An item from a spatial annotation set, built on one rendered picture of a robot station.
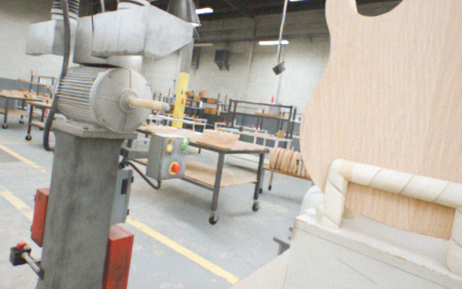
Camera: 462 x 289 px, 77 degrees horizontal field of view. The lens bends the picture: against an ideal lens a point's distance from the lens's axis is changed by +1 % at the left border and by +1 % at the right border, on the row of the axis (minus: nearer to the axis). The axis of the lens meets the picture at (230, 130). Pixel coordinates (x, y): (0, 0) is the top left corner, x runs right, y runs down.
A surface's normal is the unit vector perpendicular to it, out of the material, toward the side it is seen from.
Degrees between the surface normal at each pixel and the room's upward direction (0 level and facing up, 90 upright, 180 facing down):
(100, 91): 86
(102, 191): 90
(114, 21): 90
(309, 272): 90
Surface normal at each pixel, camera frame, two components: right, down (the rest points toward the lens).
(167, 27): 0.79, 0.15
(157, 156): -0.60, -0.05
